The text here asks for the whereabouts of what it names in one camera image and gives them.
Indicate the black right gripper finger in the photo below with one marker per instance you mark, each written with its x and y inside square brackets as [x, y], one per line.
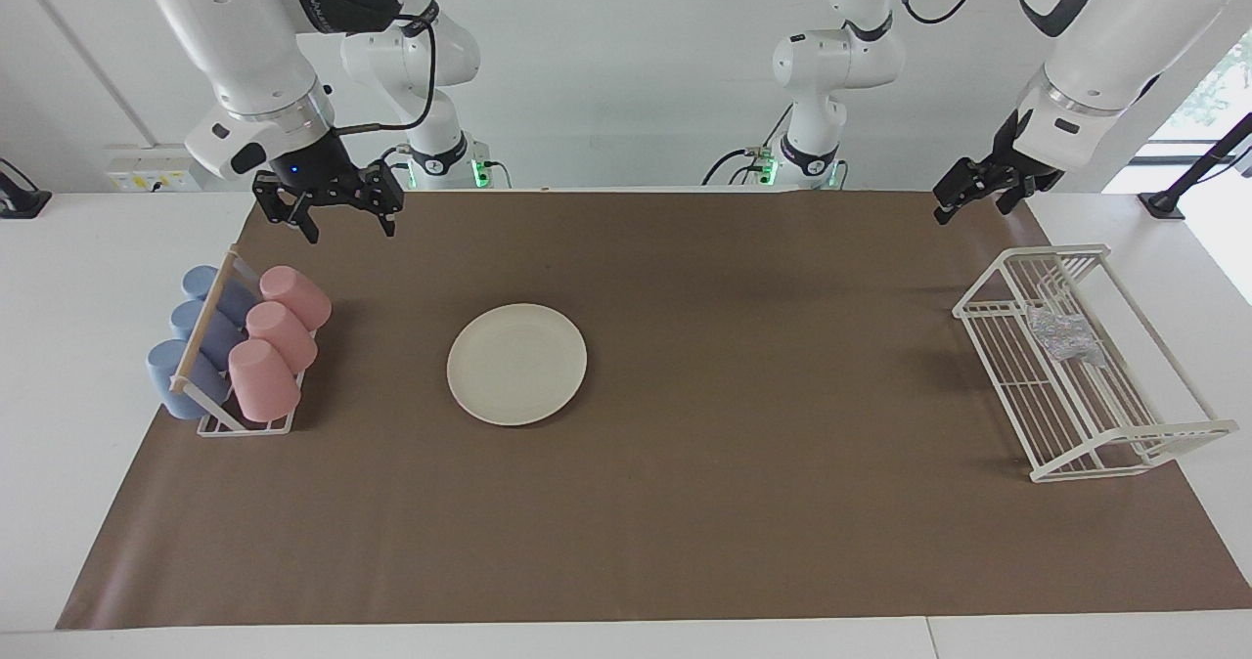
[387, 217]
[307, 224]

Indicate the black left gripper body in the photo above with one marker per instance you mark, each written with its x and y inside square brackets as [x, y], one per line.
[1003, 175]

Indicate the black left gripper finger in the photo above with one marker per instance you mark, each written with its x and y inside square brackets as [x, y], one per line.
[1008, 201]
[945, 213]

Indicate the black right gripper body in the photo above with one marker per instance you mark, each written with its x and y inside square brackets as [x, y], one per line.
[313, 175]

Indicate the clear plastic wrap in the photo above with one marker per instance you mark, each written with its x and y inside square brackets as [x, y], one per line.
[1064, 334]

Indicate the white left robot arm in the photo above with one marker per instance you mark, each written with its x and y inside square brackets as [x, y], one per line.
[1115, 43]

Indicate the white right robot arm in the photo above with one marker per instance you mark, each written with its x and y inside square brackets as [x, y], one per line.
[225, 23]

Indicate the cream round plate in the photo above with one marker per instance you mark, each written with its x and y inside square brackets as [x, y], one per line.
[516, 366]

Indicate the pink plastic cup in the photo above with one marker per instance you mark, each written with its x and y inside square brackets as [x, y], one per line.
[284, 334]
[296, 295]
[262, 380]

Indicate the blue plastic cup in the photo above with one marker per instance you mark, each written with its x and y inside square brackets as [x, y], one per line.
[176, 380]
[233, 297]
[217, 334]

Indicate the white cup rack wooden bar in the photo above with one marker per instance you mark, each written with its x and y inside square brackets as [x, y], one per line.
[203, 331]

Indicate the black table clamp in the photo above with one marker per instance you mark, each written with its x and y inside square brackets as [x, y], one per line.
[20, 199]

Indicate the brown table mat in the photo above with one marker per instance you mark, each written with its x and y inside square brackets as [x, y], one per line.
[743, 503]

